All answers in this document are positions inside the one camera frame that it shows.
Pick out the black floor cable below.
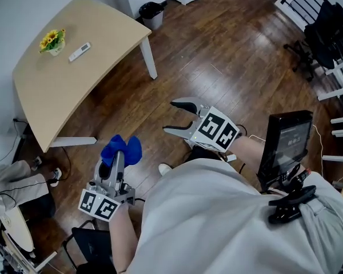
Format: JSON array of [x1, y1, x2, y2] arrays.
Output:
[[47, 146, 73, 184]]

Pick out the round light wooden board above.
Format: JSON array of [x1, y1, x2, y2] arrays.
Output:
[[0, 206, 35, 252]]

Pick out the black screen device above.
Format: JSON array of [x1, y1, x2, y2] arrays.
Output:
[[257, 110, 314, 194]]

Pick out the white metal frame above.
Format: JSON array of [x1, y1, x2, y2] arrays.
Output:
[[317, 53, 343, 164]]

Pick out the white remote control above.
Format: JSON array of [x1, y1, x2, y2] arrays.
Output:
[[68, 42, 91, 63]]

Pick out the blue cloth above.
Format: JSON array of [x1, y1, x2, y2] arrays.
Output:
[[101, 134, 143, 168]]

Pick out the black office chair with jacket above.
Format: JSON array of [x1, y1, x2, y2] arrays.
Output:
[[282, 1, 343, 82]]

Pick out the person's left forearm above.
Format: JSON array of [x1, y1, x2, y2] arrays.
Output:
[[107, 203, 141, 272]]

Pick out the white cable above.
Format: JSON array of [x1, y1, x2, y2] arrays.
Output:
[[312, 123, 324, 155]]

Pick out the light wooden table white legs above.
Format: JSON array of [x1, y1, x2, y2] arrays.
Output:
[[11, 0, 158, 154]]

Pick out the black folding chair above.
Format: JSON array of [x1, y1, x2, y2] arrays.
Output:
[[62, 219, 118, 274]]

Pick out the black box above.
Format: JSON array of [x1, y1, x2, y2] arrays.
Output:
[[18, 192, 57, 220]]

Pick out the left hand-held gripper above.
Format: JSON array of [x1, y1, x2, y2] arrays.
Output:
[[78, 150, 137, 221]]

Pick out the person's white shoe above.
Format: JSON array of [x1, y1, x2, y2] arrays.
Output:
[[158, 163, 173, 178]]

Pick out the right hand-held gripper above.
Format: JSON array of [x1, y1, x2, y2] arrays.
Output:
[[162, 96, 241, 153]]

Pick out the person's grey shirt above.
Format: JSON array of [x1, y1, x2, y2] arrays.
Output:
[[125, 158, 343, 274]]

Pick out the person's right forearm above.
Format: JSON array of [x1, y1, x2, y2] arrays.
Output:
[[230, 135, 267, 167]]

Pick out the grey bin with black bag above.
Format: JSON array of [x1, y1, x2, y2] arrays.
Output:
[[138, 1, 168, 31]]

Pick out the black clamp mount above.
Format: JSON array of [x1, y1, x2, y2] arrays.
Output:
[[268, 185, 317, 225]]

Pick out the potted yellow sunflowers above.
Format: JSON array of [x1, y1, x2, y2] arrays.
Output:
[[39, 29, 67, 57]]

